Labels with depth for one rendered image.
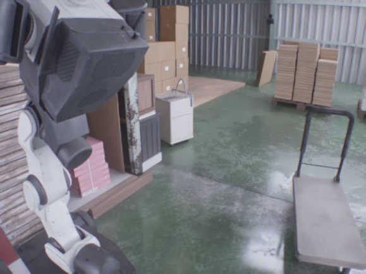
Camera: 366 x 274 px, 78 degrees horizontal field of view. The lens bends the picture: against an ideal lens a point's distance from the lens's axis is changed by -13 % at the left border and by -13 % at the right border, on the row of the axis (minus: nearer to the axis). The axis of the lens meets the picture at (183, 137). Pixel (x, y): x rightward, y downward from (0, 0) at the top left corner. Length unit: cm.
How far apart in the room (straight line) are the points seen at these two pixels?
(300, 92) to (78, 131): 430
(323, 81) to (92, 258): 435
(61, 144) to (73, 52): 35
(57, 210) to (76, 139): 49
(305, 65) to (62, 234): 434
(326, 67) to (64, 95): 441
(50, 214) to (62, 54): 80
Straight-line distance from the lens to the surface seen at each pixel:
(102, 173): 206
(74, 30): 60
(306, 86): 480
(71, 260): 127
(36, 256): 155
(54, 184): 114
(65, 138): 85
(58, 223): 128
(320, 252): 152
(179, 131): 286
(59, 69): 65
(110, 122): 213
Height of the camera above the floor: 122
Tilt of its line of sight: 23 degrees down
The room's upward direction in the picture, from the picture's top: straight up
